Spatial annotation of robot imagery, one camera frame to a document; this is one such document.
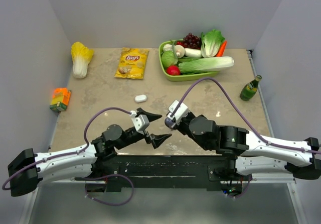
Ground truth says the yellow Lays chips bag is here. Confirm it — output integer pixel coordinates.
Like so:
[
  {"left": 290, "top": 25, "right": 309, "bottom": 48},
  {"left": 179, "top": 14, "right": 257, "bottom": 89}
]
[{"left": 115, "top": 48, "right": 149, "bottom": 80}]

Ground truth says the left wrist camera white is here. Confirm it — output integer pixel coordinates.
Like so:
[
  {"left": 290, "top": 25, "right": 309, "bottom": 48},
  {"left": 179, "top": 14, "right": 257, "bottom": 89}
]
[{"left": 130, "top": 110, "right": 150, "bottom": 135}]

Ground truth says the white mushroom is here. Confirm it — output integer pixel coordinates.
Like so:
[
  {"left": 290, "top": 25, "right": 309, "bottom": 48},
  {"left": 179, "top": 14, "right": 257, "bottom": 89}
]
[{"left": 163, "top": 44, "right": 185, "bottom": 58}]

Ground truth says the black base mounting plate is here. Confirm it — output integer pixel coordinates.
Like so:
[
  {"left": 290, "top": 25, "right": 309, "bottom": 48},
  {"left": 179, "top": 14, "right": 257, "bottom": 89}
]
[{"left": 44, "top": 155, "right": 249, "bottom": 192}]

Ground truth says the orange carrot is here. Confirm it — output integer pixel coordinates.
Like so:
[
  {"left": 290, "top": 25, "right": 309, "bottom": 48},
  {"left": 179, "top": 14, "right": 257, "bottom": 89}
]
[{"left": 216, "top": 41, "right": 227, "bottom": 57}]

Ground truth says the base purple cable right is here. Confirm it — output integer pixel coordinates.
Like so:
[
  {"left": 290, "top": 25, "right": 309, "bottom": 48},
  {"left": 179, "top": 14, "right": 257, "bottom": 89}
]
[{"left": 224, "top": 176, "right": 253, "bottom": 199}]

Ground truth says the white radish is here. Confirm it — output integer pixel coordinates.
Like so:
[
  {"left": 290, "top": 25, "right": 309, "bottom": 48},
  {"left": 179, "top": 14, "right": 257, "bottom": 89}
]
[{"left": 185, "top": 48, "right": 203, "bottom": 58}]

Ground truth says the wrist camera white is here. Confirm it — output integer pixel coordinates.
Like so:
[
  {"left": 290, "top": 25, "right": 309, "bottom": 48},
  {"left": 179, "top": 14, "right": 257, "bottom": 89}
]
[
  {"left": 130, "top": 110, "right": 150, "bottom": 135},
  {"left": 166, "top": 100, "right": 190, "bottom": 123}
]

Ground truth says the green lettuce head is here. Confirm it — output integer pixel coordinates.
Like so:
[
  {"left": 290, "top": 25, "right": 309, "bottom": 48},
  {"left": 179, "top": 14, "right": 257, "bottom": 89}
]
[{"left": 201, "top": 29, "right": 225, "bottom": 58}]

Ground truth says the dark red grape bunch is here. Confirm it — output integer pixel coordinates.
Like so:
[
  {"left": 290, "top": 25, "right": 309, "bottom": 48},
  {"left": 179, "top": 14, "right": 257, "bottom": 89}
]
[{"left": 181, "top": 33, "right": 202, "bottom": 50}]

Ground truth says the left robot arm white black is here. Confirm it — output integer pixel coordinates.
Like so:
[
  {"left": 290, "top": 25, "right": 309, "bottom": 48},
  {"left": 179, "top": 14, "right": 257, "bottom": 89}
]
[{"left": 2, "top": 108, "right": 171, "bottom": 197}]

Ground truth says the long green white cabbage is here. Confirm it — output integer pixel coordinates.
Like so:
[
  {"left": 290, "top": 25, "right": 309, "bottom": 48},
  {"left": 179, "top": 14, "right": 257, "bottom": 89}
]
[{"left": 178, "top": 56, "right": 234, "bottom": 74}]

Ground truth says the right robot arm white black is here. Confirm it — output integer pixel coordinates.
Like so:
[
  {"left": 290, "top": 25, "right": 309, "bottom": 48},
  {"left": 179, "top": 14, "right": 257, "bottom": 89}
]
[{"left": 165, "top": 112, "right": 320, "bottom": 180}]

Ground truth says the round green cabbage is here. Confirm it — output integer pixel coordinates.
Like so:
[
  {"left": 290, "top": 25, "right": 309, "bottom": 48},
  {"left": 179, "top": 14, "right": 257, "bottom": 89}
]
[{"left": 161, "top": 51, "right": 178, "bottom": 68}]

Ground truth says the green plastic basket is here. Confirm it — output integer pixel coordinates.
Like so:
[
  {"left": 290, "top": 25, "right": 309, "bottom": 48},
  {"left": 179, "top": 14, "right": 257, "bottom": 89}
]
[{"left": 158, "top": 41, "right": 219, "bottom": 82}]

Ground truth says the white earbud charging case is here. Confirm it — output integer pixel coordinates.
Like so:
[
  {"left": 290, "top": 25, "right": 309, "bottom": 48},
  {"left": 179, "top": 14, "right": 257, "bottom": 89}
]
[{"left": 134, "top": 94, "right": 147, "bottom": 103}]

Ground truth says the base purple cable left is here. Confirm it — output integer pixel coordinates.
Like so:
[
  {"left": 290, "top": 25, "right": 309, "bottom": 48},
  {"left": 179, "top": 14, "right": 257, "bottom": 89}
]
[{"left": 84, "top": 171, "right": 135, "bottom": 206}]

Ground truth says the green Perrier bottle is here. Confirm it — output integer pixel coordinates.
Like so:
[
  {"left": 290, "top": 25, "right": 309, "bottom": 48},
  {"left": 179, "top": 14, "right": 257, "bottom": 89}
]
[{"left": 240, "top": 75, "right": 262, "bottom": 101}]

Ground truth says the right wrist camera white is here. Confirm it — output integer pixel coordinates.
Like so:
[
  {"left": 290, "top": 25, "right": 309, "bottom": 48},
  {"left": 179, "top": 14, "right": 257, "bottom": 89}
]
[{"left": 166, "top": 100, "right": 190, "bottom": 123}]

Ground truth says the orange juice carton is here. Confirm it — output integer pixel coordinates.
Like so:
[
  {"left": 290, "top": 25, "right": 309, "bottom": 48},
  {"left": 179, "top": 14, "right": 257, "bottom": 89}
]
[{"left": 50, "top": 88, "right": 72, "bottom": 112}]

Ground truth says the purple earbud charging case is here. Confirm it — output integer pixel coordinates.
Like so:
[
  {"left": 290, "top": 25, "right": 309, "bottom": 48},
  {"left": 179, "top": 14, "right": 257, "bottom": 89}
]
[{"left": 165, "top": 117, "right": 176, "bottom": 129}]

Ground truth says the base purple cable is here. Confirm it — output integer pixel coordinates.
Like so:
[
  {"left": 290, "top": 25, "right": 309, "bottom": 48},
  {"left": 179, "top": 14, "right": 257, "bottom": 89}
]
[
  {"left": 84, "top": 171, "right": 135, "bottom": 206},
  {"left": 224, "top": 176, "right": 253, "bottom": 199}
]

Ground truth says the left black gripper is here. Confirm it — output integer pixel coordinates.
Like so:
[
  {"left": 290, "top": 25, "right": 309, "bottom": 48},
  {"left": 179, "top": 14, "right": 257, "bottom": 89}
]
[{"left": 115, "top": 108, "right": 171, "bottom": 150}]

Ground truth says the yellow napa cabbage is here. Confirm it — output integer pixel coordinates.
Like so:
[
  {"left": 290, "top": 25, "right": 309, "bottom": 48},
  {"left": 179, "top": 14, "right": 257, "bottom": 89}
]
[{"left": 71, "top": 42, "right": 94, "bottom": 79}]

